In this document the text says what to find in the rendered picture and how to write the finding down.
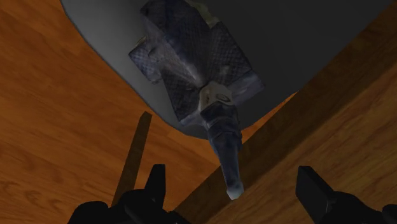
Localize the grey rounded rug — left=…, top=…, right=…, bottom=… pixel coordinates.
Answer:
left=59, top=0, right=395, bottom=141

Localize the dark blue textured handled tool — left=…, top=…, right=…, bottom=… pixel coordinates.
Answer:
left=128, top=0, right=265, bottom=201

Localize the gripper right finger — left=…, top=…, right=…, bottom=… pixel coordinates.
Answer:
left=295, top=165, right=397, bottom=224

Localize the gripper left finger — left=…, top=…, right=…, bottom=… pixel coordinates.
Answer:
left=67, top=164, right=191, bottom=224

